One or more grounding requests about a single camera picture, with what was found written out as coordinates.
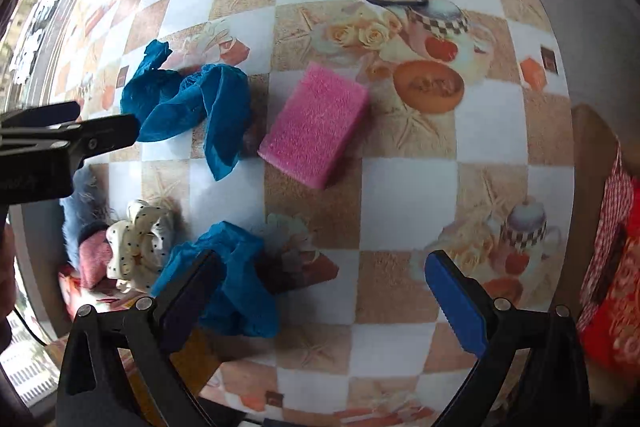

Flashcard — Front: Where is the large blue fabric scrunchie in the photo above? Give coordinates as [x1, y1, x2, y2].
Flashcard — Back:
[120, 41, 251, 182]

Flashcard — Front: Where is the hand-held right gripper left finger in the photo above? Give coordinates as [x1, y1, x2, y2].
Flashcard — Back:
[55, 249, 226, 427]

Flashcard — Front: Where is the red patterned cushion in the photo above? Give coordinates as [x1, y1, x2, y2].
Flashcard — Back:
[580, 177, 640, 383]

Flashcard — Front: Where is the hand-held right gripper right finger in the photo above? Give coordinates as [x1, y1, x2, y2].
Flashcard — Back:
[425, 249, 591, 427]

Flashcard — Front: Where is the floral printed carton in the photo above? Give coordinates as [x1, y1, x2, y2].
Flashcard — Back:
[57, 272, 151, 323]

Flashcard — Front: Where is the pink sponge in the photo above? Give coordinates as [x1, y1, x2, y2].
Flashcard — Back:
[258, 62, 371, 190]

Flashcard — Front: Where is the small blue fabric scrunchie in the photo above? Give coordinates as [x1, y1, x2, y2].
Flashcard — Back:
[150, 221, 278, 339]

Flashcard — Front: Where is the pink and black knit band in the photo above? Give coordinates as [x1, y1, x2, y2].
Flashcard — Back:
[77, 227, 118, 290]

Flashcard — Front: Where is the white polka dot scrunchie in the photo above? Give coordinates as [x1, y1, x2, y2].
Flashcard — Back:
[105, 201, 176, 293]

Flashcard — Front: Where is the blue fluffy scrunchie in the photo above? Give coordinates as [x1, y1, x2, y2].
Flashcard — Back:
[59, 169, 108, 273]

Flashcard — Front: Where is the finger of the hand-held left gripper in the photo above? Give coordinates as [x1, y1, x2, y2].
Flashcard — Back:
[0, 101, 82, 131]
[59, 113, 141, 158]

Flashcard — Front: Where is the red checkered cloth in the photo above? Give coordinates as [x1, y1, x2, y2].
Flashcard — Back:
[590, 147, 636, 308]

